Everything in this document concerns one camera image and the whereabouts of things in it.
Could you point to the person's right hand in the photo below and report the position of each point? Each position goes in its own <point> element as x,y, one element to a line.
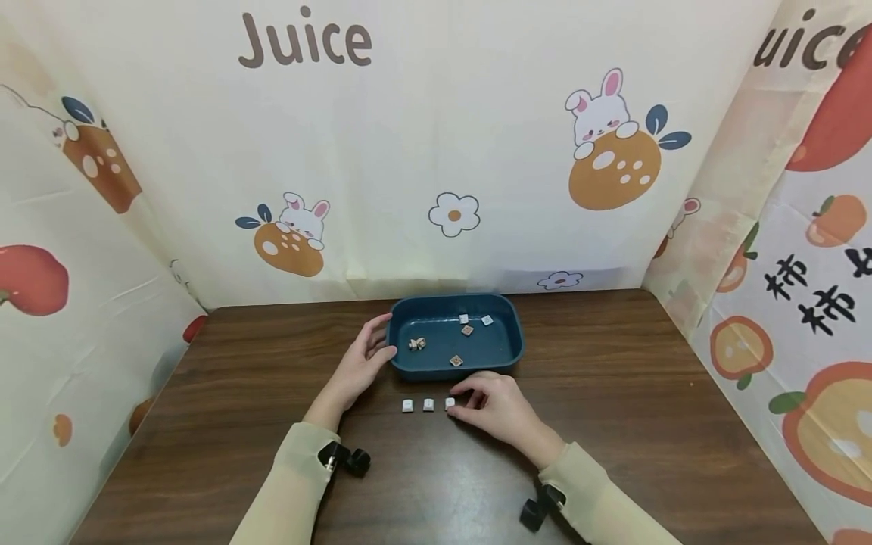
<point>507,416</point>

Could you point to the person's left hand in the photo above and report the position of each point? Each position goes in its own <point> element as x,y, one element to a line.
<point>355,375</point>

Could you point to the person's left thumb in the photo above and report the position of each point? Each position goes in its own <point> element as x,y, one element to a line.
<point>385,355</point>

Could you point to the person's right index finger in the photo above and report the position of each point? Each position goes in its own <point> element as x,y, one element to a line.
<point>470,395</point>

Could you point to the person's right fingers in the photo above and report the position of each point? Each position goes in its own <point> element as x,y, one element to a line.
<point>485,378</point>

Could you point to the person's right thumb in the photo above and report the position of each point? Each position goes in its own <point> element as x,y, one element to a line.
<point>467,412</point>

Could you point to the person's left fingers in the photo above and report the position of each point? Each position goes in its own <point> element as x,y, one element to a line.
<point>377,344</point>

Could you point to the person's left index finger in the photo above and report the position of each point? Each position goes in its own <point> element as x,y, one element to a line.
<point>379,325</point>

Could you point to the dark blue plastic tray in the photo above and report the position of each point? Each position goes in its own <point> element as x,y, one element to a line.
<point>436,333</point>

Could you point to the black wrist band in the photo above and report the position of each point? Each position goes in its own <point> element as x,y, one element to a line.
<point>541,506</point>
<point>344,457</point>

